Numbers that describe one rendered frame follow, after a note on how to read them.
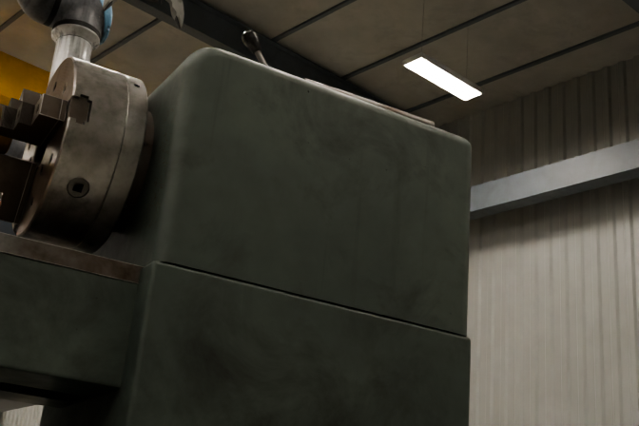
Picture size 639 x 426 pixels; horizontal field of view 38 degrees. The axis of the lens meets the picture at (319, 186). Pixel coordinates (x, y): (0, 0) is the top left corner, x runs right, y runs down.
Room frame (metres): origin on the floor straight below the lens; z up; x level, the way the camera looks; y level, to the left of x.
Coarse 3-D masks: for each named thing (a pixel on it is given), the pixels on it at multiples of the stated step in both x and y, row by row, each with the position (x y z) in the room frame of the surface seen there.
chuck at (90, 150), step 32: (64, 64) 1.41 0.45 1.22; (64, 96) 1.36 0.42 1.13; (96, 96) 1.33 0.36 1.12; (64, 128) 1.32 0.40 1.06; (96, 128) 1.33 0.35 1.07; (32, 160) 1.49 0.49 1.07; (64, 160) 1.33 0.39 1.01; (96, 160) 1.35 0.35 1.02; (32, 192) 1.43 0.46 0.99; (64, 192) 1.36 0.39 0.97; (96, 192) 1.38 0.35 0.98; (32, 224) 1.41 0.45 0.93; (64, 224) 1.42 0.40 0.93
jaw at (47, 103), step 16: (48, 96) 1.31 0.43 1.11; (80, 96) 1.32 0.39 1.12; (16, 112) 1.36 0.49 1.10; (32, 112) 1.35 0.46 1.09; (48, 112) 1.31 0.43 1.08; (64, 112) 1.32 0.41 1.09; (80, 112) 1.32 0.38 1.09; (0, 128) 1.36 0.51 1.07; (16, 128) 1.36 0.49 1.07; (32, 128) 1.35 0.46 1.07; (48, 128) 1.35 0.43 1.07; (32, 144) 1.40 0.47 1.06
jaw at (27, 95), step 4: (24, 88) 1.48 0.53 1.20; (24, 92) 1.47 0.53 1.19; (28, 92) 1.48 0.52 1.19; (32, 92) 1.48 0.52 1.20; (36, 92) 1.49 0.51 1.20; (20, 96) 1.49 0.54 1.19; (24, 96) 1.47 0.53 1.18; (28, 96) 1.47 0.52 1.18; (32, 96) 1.48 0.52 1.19; (36, 96) 1.48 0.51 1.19; (40, 96) 1.49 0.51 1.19; (12, 100) 1.45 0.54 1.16; (16, 100) 1.45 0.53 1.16; (20, 100) 1.46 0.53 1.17; (24, 100) 1.46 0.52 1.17; (28, 100) 1.47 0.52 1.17; (32, 100) 1.47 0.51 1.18; (36, 100) 1.48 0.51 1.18; (0, 104) 1.42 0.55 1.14; (12, 104) 1.44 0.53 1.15; (16, 104) 1.44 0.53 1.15; (20, 104) 1.45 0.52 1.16; (32, 104) 1.47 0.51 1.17; (16, 108) 1.44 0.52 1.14
